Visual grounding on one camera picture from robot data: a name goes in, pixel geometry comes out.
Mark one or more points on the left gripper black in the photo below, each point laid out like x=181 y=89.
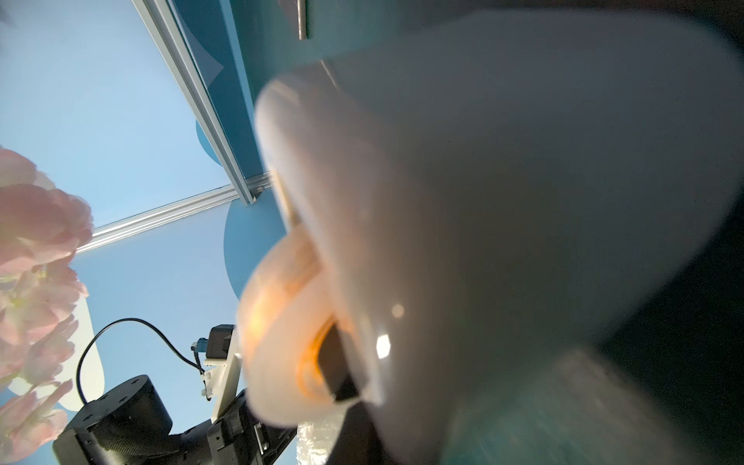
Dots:
x=237 y=437

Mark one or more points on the clear bubble wrap sheet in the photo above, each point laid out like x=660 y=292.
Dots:
x=317 y=439

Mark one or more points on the white tape dispenser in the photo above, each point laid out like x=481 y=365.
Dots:
x=515 y=238

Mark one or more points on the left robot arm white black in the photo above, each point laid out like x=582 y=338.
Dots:
x=131 y=425

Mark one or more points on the pink cherry blossom tree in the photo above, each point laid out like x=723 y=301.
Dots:
x=42 y=228

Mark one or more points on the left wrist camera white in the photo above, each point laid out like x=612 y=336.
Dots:
x=220 y=362

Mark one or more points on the aluminium frame back rail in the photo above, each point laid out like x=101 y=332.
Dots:
x=159 y=217

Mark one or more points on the aluminium frame left post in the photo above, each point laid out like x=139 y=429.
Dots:
x=161 y=23

